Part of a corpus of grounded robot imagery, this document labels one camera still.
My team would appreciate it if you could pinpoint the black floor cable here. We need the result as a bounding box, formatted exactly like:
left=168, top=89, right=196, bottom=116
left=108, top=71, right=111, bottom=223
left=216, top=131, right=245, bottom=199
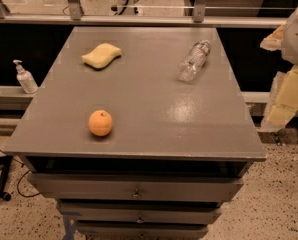
left=0, top=140, right=41, bottom=199

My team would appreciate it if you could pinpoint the metal railing frame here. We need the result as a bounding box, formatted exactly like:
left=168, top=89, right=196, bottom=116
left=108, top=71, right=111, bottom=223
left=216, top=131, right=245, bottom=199
left=0, top=0, right=287, bottom=28

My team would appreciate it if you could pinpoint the grey drawer cabinet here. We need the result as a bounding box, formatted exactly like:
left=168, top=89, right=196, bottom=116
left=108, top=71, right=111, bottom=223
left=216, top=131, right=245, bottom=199
left=5, top=27, right=265, bottom=240

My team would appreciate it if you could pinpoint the clear plastic water bottle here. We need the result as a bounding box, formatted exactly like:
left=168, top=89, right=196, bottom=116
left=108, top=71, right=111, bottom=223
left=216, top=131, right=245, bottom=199
left=177, top=40, right=211, bottom=82

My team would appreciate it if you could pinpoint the yellow sponge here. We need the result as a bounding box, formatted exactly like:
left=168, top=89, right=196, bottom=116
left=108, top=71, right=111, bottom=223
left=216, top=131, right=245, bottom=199
left=81, top=43, right=122, bottom=69

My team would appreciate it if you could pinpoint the orange fruit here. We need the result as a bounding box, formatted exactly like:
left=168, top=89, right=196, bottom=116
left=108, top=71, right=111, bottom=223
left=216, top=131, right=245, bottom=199
left=88, top=110, right=113, bottom=137

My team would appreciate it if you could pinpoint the black chair leg with caster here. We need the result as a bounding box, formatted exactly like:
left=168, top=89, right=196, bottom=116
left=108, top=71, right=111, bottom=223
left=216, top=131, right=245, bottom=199
left=0, top=156, right=12, bottom=201

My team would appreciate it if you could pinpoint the white pump dispenser bottle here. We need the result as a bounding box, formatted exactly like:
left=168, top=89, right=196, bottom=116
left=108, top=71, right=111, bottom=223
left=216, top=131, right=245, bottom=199
left=13, top=60, right=38, bottom=94

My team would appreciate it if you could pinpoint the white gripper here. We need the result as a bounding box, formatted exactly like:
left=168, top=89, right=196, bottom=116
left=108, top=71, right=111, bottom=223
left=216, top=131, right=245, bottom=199
left=260, top=7, right=298, bottom=132

